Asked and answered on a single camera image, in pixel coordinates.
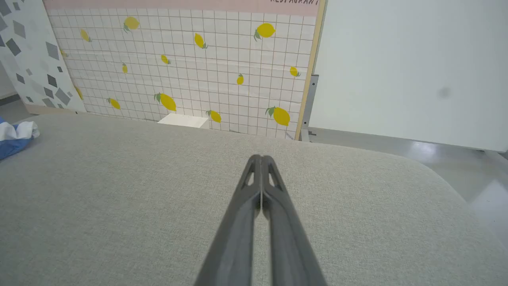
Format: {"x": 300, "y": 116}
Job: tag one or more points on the lemon tile backdrop panel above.
{"x": 198, "y": 67}

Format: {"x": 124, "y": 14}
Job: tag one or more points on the blue and white garment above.
{"x": 14, "y": 137}

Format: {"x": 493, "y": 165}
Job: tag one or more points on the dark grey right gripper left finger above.
{"x": 234, "y": 238}

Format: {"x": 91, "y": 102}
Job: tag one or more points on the white box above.
{"x": 183, "y": 120}

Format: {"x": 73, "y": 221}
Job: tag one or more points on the grey diamond pattern panel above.
{"x": 33, "y": 59}

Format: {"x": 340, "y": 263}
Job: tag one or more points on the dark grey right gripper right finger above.
{"x": 291, "y": 242}

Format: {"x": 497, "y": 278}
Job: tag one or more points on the grey metal bracket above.
{"x": 308, "y": 107}

